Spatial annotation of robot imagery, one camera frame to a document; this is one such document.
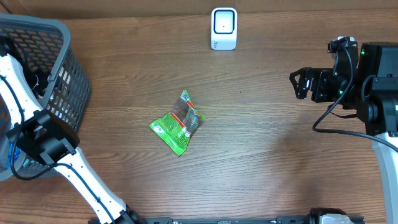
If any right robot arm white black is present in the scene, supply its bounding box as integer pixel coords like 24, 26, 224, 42
289, 37, 397, 223

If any white barcode scanner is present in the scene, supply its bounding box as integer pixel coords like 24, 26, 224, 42
210, 7, 238, 50

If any grey plastic mesh basket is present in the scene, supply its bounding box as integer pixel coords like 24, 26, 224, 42
1, 14, 91, 180

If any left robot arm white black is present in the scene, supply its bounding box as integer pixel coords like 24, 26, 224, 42
1, 54, 145, 223

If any black rail at table edge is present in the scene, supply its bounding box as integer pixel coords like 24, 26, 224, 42
86, 207, 364, 224

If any green snack packet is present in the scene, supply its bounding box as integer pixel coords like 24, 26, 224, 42
150, 90, 205, 156

